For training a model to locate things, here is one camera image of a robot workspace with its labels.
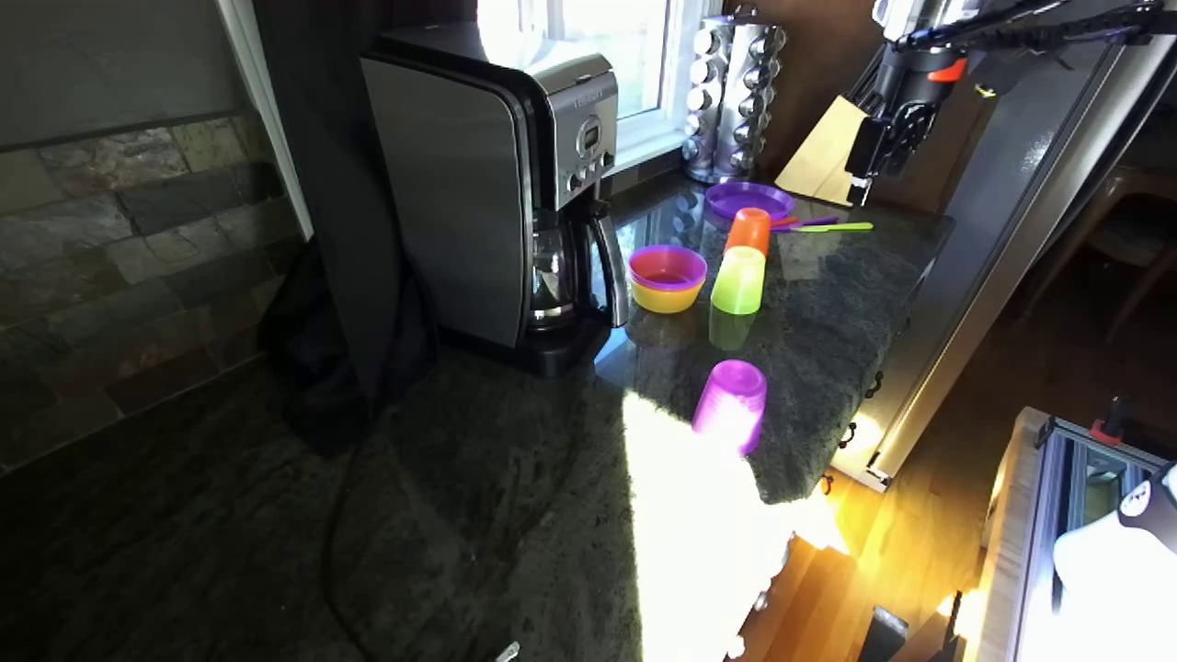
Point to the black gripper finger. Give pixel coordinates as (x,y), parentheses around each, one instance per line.
(898,147)
(860,171)

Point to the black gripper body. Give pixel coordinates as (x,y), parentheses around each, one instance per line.
(910,92)

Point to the orange yellow plastic cup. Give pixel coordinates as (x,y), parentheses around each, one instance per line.
(736,285)

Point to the purple plastic cup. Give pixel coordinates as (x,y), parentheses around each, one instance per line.
(730,402)

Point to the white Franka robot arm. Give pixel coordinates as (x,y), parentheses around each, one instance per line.
(931,16)

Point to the wooden knife block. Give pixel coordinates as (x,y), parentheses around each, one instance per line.
(827,156)

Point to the green plastic utensil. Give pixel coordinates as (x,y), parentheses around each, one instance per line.
(846,226)

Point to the purple plastic plate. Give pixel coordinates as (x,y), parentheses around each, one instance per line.
(747,198)

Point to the stainless steel appliance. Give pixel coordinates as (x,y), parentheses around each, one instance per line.
(1016,222)

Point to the metal spice rack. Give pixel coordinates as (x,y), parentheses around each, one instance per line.
(732,92)

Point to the pink plastic bowl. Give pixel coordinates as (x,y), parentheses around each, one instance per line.
(666,264)

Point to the yellow plastic bowl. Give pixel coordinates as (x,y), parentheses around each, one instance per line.
(666,302)

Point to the silver black coffee maker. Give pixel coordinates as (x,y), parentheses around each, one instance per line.
(472,187)

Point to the dark curtain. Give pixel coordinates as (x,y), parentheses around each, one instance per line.
(338,222)

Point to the white window frame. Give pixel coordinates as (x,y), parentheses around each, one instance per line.
(646,87)

